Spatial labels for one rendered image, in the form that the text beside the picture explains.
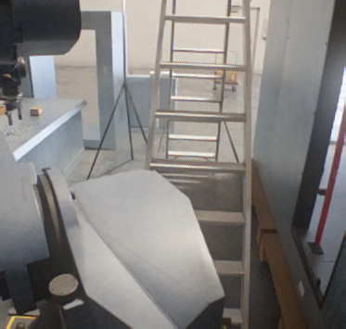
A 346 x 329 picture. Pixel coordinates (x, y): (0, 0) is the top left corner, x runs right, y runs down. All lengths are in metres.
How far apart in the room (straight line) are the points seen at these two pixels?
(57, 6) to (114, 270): 0.93
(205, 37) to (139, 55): 2.36
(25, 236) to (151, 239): 0.26
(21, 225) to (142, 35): 10.88
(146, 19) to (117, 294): 10.99
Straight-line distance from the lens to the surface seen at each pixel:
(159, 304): 0.66
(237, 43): 11.26
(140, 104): 4.41
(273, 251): 2.07
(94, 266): 0.66
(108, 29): 3.57
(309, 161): 1.75
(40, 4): 1.24
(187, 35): 11.23
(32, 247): 0.70
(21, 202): 0.74
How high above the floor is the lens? 1.42
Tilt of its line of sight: 23 degrees down
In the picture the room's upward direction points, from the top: 2 degrees clockwise
